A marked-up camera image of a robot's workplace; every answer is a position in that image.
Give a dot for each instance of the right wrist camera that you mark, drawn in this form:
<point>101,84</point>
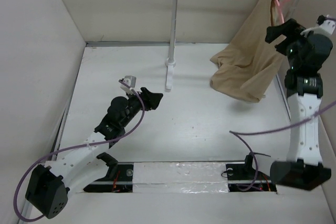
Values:
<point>326,25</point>

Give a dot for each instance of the beige t shirt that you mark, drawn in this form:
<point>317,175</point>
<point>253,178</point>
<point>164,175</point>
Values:
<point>247,66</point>

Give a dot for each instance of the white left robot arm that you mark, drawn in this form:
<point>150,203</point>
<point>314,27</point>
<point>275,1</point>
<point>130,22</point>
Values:
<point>50,186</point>

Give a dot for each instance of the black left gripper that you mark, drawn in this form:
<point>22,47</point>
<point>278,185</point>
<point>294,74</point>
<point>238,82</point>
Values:
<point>150,99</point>

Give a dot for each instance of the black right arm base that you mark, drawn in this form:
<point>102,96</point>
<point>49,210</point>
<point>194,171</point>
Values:
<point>240,174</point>

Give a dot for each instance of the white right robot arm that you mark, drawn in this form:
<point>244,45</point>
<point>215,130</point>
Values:
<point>303,168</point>

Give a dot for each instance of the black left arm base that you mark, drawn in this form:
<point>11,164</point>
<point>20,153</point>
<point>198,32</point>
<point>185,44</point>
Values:
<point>117,179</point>

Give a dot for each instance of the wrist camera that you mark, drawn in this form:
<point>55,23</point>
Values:
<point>127,84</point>
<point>326,25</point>

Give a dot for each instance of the pink plastic hanger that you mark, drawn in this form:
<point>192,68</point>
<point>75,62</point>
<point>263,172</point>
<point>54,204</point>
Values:
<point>276,10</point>

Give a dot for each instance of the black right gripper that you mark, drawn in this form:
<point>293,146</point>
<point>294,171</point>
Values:
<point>290,29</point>

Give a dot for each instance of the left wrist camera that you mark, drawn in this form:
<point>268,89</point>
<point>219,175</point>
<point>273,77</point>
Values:
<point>127,84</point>

